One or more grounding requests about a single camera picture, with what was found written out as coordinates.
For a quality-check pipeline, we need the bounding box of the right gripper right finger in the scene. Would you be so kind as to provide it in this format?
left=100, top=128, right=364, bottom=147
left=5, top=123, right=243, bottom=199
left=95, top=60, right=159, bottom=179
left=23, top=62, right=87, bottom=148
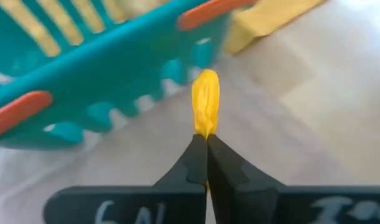
left=207, top=134, right=380, bottom=224

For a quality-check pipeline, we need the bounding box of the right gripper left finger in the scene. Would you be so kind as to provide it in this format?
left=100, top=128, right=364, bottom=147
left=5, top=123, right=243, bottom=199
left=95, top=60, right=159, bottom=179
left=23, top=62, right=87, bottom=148
left=42, top=133, right=207, bottom=224

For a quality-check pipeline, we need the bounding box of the teal basket with orange handles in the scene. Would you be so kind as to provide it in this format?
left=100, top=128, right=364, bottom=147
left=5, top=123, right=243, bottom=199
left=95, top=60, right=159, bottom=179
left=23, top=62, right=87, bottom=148
left=0, top=0, right=260, bottom=151

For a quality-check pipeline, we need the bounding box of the pale pink cloth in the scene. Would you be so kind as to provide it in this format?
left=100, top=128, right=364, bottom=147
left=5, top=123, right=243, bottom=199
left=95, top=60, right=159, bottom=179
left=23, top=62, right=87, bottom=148
left=0, top=52, right=334, bottom=224

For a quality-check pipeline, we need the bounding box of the yellow cloth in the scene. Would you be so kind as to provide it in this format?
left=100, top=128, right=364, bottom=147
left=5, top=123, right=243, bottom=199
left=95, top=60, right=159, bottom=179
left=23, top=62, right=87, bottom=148
left=223, top=0, right=328, bottom=55

